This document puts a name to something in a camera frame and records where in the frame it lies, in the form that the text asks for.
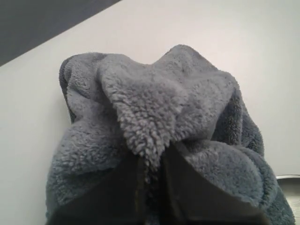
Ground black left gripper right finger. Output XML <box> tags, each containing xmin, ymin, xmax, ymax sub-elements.
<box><xmin>161</xmin><ymin>143</ymin><xmax>270</xmax><ymax>225</ymax></box>

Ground grey fluffy towel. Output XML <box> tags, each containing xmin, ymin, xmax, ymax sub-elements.
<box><xmin>46</xmin><ymin>45</ymin><xmax>295</xmax><ymax>225</ymax></box>

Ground grey backdrop cloth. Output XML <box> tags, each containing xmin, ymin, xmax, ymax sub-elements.
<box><xmin>0</xmin><ymin>0</ymin><xmax>116</xmax><ymax>65</ymax></box>

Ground round stainless steel plate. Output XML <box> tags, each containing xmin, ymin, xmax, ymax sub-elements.
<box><xmin>277</xmin><ymin>175</ymin><xmax>300</xmax><ymax>225</ymax></box>

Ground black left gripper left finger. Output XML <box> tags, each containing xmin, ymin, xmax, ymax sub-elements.
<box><xmin>47</xmin><ymin>157</ymin><xmax>146</xmax><ymax>225</ymax></box>

